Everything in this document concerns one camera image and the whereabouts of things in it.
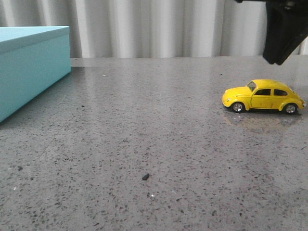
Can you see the small black debris chip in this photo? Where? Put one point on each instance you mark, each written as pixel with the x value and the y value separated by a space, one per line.
pixel 145 177

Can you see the light blue box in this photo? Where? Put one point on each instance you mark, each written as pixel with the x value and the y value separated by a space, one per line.
pixel 32 58

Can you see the yellow toy beetle car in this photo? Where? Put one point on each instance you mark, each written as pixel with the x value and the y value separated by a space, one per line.
pixel 263 94

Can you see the white pleated curtain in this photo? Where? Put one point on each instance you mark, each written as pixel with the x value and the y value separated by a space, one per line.
pixel 148 28

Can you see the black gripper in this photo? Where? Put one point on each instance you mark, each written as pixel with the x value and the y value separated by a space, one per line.
pixel 287 27

